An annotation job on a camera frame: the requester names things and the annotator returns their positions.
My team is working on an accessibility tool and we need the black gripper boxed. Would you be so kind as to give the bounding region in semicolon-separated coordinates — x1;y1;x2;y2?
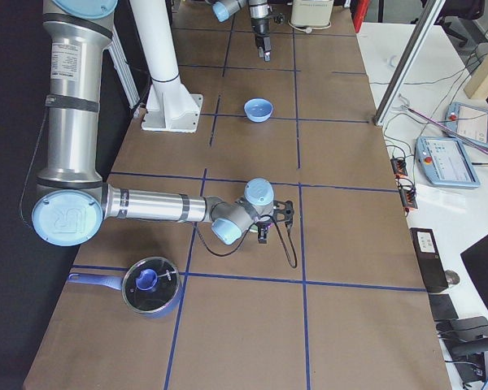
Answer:
255;214;273;244
252;16;272;62

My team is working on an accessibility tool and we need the blue bowl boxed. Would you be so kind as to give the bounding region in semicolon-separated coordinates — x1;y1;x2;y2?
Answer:
243;97;273;123

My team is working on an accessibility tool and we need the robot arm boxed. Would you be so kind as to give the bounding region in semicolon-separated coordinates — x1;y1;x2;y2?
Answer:
211;0;272;62
31;1;275;246

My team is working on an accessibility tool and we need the white toaster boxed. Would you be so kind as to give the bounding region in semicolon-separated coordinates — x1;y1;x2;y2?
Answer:
290;0;333;31

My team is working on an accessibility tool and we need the blue saucepan with lid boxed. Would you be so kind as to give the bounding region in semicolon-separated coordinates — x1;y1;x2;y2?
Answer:
68;257;183;318

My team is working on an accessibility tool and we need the reacher grabber tool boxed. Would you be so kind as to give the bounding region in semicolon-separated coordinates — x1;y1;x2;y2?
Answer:
398;93;488;163

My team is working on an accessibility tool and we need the black power adapter box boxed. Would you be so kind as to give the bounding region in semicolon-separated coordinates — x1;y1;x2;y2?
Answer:
410;227;448;293

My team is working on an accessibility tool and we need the near teach pendant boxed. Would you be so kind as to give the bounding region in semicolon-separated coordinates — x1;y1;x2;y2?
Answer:
416;136;481;189

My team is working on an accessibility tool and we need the teach pendant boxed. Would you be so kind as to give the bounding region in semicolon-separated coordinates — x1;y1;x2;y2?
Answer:
416;136;481;189
444;102;488;150

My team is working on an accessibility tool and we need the far teach pendant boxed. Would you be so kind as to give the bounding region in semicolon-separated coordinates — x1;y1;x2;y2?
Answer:
444;102;488;150

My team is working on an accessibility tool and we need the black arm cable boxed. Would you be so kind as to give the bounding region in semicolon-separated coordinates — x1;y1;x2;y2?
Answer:
193;219;298;270

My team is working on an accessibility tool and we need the aluminium frame post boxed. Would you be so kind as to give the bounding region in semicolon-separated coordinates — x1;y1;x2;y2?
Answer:
373;0;446;126

